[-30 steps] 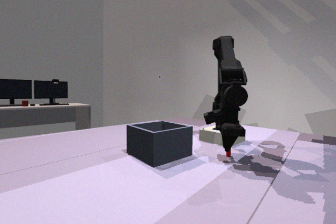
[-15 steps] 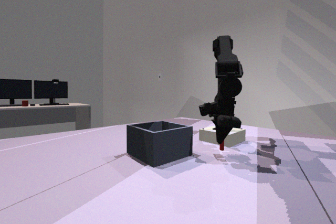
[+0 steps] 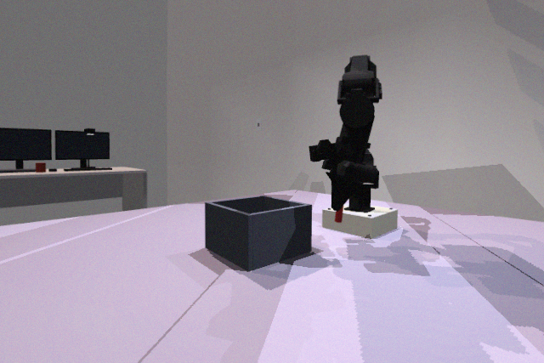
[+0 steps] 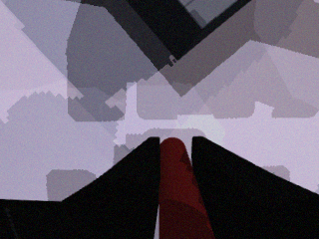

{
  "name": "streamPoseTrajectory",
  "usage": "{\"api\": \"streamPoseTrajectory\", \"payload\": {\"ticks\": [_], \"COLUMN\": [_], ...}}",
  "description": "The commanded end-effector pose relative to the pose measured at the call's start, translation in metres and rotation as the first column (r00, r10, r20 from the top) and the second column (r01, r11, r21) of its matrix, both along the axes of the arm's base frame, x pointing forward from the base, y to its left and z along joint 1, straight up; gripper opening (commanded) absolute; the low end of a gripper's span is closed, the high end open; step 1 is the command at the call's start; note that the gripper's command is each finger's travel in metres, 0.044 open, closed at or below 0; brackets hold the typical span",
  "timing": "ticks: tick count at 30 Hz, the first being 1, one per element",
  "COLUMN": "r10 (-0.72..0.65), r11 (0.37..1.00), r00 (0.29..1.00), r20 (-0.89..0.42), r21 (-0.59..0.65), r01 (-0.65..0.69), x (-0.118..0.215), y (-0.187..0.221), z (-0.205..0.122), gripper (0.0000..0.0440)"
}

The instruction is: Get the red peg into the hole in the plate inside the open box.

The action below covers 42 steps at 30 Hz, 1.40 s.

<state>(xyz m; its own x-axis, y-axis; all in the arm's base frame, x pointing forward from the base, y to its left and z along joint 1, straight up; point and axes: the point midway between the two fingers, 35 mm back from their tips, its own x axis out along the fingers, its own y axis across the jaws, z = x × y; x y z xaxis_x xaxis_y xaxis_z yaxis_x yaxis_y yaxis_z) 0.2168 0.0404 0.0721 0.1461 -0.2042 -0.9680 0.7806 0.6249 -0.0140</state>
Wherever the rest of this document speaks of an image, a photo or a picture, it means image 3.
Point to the dark red peg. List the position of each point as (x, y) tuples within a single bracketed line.
[(339, 216)]

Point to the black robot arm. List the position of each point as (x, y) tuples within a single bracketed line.
[(356, 94)]

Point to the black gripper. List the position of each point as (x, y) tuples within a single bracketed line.
[(346, 176)]

